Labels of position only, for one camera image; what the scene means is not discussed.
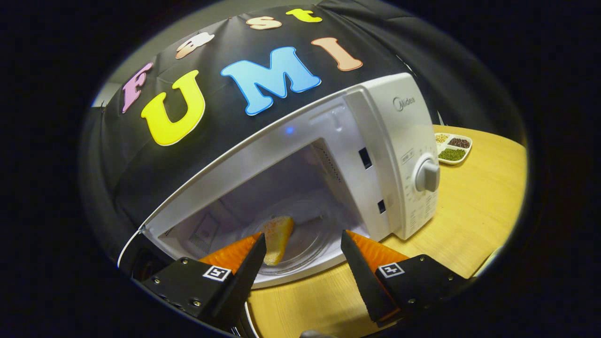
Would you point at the glass turntable plate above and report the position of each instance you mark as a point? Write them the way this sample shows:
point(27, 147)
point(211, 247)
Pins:
point(314, 234)

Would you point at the glazed donut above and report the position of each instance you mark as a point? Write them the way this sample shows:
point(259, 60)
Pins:
point(279, 239)

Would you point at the white sectioned grain tray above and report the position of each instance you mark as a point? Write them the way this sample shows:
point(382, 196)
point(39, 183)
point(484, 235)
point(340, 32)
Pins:
point(453, 149)

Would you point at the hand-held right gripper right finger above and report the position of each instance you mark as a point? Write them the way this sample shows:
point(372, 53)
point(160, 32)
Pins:
point(361, 281)

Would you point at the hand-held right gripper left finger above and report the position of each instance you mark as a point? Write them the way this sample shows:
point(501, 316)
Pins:
point(244, 281)

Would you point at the white microwave oven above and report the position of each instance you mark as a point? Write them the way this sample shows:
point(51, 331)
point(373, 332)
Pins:
point(385, 141)

